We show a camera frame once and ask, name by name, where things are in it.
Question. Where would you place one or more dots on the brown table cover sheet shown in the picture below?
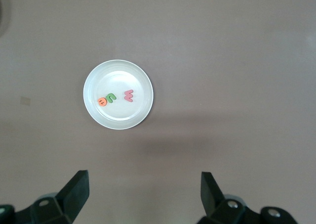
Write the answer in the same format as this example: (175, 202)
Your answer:
(222, 60)

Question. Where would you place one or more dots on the orange foam letter e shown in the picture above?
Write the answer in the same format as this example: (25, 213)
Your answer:
(102, 101)

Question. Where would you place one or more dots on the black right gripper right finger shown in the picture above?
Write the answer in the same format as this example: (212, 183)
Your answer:
(211, 194)

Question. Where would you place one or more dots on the green foam letter u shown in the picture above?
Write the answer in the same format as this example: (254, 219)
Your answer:
(110, 99)

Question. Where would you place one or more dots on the beige brown plate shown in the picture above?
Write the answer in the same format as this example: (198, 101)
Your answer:
(121, 115)

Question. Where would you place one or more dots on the pink foam letter w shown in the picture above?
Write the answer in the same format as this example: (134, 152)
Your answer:
(129, 95)

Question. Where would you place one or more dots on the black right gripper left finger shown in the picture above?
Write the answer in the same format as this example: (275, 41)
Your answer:
(72, 196)

